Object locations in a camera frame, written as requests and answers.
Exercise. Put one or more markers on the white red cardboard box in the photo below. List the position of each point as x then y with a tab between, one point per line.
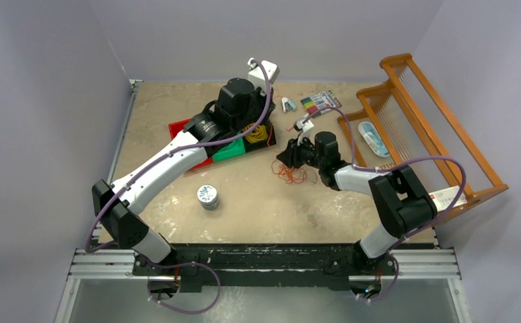
443	198

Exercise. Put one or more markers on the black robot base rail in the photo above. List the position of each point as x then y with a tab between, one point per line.
329	265

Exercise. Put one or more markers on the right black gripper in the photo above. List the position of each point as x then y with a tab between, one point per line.
289	157

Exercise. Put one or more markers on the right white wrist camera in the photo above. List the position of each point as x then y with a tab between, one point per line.
305	130

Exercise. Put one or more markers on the wooden rack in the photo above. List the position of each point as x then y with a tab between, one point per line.
413	120

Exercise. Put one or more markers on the round blue white tin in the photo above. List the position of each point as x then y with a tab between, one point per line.
208	197

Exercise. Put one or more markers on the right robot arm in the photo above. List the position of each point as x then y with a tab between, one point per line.
402	202

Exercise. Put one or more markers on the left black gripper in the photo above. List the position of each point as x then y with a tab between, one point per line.
262	98

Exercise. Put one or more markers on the marker pen pack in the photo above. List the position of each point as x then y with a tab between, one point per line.
315	105

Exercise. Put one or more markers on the green plastic bin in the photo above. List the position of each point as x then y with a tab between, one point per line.
234	149

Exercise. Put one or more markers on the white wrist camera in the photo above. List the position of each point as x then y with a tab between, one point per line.
305	130
262	72

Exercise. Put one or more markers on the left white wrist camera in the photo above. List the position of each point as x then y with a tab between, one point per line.
262	72

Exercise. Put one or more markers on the blue white plastic packet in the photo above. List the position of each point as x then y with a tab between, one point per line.
372	138

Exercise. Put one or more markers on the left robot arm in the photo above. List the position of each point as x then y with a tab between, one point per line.
240	106

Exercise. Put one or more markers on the red plastic bin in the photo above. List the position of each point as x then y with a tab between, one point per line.
189	158

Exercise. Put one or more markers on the black plastic bin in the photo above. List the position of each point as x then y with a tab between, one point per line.
262	136

